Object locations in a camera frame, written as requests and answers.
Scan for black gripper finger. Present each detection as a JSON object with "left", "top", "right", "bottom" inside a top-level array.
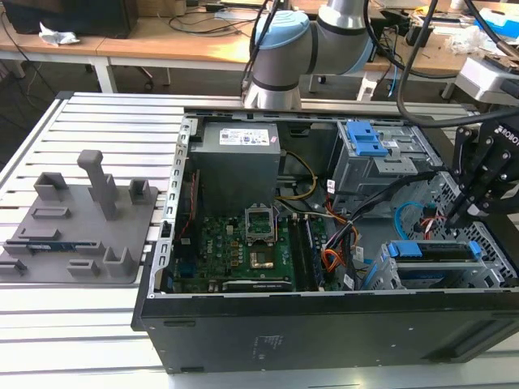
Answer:
[
  {"left": 453, "top": 136, "right": 513, "bottom": 227},
  {"left": 444, "top": 125, "right": 476, "bottom": 227}
]

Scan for red wire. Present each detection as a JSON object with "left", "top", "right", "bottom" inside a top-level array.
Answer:
[{"left": 420, "top": 216, "right": 450, "bottom": 237}]

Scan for hard disk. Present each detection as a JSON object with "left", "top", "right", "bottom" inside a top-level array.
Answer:
[{"left": 386, "top": 238, "right": 484, "bottom": 261}]

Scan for metal disk bay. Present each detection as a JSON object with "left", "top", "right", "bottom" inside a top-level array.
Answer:
[{"left": 371, "top": 220, "right": 519, "bottom": 291}]

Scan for black RAM slot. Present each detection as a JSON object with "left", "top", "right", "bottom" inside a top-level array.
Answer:
[{"left": 288, "top": 218, "right": 322, "bottom": 291}]

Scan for black expansion slot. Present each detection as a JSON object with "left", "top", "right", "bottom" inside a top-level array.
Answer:
[{"left": 221, "top": 278, "right": 294, "bottom": 293}]

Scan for metal optical drive cage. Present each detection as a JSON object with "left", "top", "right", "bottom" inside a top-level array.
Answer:
[{"left": 328, "top": 120, "right": 444, "bottom": 204}]

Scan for blue drive bay latch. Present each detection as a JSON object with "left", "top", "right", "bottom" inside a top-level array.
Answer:
[{"left": 345, "top": 120, "right": 387, "bottom": 157}]

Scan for white plastic bag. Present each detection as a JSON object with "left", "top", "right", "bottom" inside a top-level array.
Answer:
[{"left": 447, "top": 25, "right": 492, "bottom": 56}]

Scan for wooden desk white legs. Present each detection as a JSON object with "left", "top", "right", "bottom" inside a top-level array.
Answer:
[
  {"left": 0, "top": 11, "right": 260, "bottom": 95},
  {"left": 300, "top": 0, "right": 487, "bottom": 100}
]

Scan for blue box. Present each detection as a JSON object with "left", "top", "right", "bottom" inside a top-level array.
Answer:
[{"left": 476, "top": 7, "right": 519, "bottom": 41}]

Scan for small black box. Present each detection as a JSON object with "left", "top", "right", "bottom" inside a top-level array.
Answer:
[{"left": 405, "top": 24, "right": 434, "bottom": 48}]

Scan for metal socket cover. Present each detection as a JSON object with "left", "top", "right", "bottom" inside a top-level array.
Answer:
[{"left": 244, "top": 205, "right": 277, "bottom": 245}]

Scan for grey power supply unit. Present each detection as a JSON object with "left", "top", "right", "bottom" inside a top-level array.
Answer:
[{"left": 187, "top": 121, "right": 283, "bottom": 208}]

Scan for black PC case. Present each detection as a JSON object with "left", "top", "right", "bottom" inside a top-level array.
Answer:
[{"left": 130, "top": 104, "right": 519, "bottom": 374}]

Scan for green motherboard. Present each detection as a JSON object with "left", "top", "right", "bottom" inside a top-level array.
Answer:
[{"left": 173, "top": 210, "right": 326, "bottom": 293}]

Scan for grey parts rack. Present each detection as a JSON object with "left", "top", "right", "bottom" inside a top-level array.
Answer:
[{"left": 0, "top": 148, "right": 160, "bottom": 285}]

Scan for black monitor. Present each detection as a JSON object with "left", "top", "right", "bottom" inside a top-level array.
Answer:
[{"left": 2, "top": 0, "right": 139, "bottom": 40}]

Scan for crumpled white paper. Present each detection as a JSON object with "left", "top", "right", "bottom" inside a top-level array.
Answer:
[{"left": 37, "top": 21, "right": 81, "bottom": 46}]

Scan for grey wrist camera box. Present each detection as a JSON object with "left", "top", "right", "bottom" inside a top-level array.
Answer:
[{"left": 453, "top": 55, "right": 519, "bottom": 105}]

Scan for blue wire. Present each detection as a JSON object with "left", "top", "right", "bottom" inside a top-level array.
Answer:
[{"left": 394, "top": 199, "right": 427, "bottom": 244}]

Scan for thick black gripper cable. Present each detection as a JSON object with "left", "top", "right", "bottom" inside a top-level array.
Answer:
[{"left": 364, "top": 0, "right": 519, "bottom": 127}]

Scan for hanging blue cable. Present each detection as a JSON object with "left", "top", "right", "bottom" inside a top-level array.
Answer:
[{"left": 388, "top": 60, "right": 404, "bottom": 99}]

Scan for black cable bundle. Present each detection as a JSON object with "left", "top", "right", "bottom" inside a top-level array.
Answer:
[{"left": 323, "top": 169, "right": 441, "bottom": 280}]

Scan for yellow wire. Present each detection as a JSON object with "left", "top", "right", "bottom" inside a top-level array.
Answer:
[{"left": 275, "top": 151, "right": 318, "bottom": 202}]

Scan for orange wire bundle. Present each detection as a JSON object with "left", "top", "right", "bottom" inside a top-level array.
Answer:
[{"left": 321, "top": 247, "right": 346, "bottom": 281}]

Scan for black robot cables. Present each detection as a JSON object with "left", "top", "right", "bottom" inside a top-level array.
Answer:
[{"left": 238, "top": 0, "right": 285, "bottom": 100}]

